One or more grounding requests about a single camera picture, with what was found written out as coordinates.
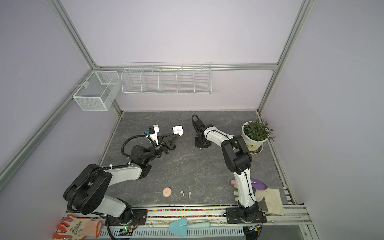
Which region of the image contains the white slotted cable duct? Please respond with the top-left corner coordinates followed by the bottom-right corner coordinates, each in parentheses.
top-left (100, 226), bottom-right (246, 239)

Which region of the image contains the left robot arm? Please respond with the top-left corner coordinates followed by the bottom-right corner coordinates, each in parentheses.
top-left (63, 133), bottom-right (181, 224)

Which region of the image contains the pink earbud charging case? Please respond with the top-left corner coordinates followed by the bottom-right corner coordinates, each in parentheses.
top-left (162, 187), bottom-right (172, 198)

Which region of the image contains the red white work glove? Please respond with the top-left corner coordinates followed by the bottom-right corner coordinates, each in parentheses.
top-left (53, 214), bottom-right (103, 240)

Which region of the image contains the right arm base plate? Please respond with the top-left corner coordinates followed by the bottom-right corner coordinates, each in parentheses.
top-left (223, 208), bottom-right (267, 224)

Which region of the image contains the teal garden trowel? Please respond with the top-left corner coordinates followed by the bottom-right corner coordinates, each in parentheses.
top-left (168, 218), bottom-right (211, 237)

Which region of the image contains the potted green plant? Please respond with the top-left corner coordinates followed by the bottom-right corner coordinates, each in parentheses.
top-left (242, 121), bottom-right (275, 155)

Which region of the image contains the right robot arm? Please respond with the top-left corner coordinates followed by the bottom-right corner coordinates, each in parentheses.
top-left (192, 115), bottom-right (259, 223)

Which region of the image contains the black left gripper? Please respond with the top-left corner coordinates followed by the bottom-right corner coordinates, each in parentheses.
top-left (144, 132), bottom-right (179, 164)

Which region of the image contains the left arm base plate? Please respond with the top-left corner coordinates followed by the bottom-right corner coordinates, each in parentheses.
top-left (107, 209), bottom-right (148, 226)

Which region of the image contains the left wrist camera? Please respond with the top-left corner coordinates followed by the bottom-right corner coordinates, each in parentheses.
top-left (145, 125), bottom-right (160, 146)

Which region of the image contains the white mesh box basket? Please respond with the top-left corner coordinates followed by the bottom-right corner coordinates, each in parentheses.
top-left (73, 71), bottom-right (122, 112)

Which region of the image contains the white earbud charging case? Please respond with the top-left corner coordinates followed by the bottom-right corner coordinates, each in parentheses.
top-left (173, 126), bottom-right (184, 136)

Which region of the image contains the white wire shelf basket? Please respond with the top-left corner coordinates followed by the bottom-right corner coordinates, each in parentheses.
top-left (121, 62), bottom-right (212, 94)

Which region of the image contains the purple pink garden trowel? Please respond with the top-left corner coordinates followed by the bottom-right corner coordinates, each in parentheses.
top-left (231, 178), bottom-right (268, 191)

